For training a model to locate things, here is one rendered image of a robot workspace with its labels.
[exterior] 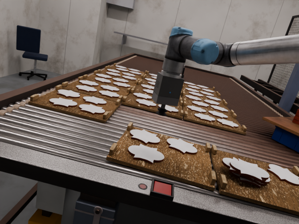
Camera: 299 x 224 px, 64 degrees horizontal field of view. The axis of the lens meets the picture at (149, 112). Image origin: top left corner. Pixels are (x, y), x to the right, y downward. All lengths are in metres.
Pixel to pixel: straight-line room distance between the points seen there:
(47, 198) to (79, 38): 5.20
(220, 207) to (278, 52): 0.51
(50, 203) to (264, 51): 0.84
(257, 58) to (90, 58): 5.30
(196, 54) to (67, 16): 5.39
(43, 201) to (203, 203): 0.55
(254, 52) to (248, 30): 5.93
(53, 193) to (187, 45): 0.66
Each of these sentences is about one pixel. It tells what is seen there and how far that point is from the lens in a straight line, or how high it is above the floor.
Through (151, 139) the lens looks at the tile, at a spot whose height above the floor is 0.95.
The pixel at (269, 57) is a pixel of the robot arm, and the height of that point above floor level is 1.41.
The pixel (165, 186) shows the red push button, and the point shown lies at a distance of 0.84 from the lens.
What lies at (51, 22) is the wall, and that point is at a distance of 6.16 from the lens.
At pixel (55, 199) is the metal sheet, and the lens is 0.93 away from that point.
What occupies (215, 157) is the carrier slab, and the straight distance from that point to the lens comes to 1.14.
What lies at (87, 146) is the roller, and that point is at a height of 0.92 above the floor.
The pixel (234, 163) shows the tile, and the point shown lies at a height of 0.99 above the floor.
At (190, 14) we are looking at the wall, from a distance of 6.41.
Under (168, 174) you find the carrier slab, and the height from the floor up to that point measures 0.94.
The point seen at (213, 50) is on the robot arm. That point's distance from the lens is 0.76.
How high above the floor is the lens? 1.40
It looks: 18 degrees down
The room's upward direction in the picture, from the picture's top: 13 degrees clockwise
